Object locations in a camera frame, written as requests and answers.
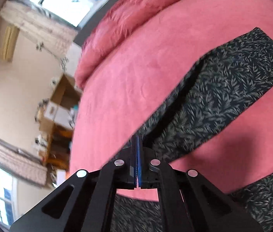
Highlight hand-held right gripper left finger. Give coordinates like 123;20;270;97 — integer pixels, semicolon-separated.
9;135;139;232

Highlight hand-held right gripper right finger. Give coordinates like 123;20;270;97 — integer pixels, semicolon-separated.
139;135;264;232

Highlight dark leaf-print pants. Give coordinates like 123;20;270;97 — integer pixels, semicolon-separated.
110;27;273;232

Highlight wooden desk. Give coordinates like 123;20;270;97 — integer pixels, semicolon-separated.
36;123;74;172

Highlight pink bed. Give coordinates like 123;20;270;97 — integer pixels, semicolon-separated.
69;0;273;203

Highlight white drawer cabinet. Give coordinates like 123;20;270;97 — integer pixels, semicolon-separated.
44;101;75;127

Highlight wooden shelf unit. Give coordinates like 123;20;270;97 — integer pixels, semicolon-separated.
50;74;83;109

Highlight beige patterned curtain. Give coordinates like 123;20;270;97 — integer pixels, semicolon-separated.
0;0;79;54
0;126;48;186

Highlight dark headboard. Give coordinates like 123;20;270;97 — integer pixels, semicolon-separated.
74;0;127;47

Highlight red duvet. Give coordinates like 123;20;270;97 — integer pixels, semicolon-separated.
75;0;200;90

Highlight cream air conditioner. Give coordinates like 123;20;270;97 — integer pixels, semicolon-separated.
0;25;19;62

